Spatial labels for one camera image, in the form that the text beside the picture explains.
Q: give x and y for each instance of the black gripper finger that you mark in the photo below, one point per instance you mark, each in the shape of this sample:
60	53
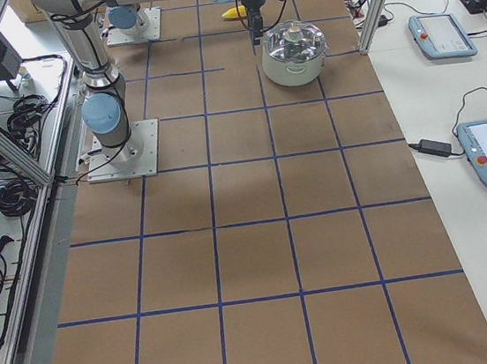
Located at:
253	27
258	22

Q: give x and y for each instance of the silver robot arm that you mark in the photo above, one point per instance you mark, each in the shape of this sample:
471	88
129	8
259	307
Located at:
129	19
104	111

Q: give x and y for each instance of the black box on stand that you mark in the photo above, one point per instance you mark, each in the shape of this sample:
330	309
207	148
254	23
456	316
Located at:
10	62

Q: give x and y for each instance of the cardboard box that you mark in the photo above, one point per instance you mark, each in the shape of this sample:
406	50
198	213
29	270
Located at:
26	11

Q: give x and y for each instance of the brown gridded table mat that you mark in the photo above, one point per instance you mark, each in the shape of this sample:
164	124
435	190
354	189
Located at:
285	225

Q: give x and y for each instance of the far blue teach pendant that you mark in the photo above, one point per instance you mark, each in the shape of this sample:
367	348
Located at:
441	36

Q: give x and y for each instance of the black power adapter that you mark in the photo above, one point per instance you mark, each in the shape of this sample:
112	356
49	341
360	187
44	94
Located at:
435	148

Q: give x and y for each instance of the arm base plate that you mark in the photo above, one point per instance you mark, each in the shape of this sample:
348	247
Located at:
153	33
138	158

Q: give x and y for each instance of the pale green cooking pot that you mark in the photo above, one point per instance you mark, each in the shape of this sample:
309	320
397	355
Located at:
291	74

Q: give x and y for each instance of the glass pot lid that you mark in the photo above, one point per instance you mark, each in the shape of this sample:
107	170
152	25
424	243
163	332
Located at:
294	42

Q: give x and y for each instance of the yellow corn cob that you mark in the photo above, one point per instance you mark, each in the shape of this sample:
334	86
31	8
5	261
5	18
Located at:
235	13

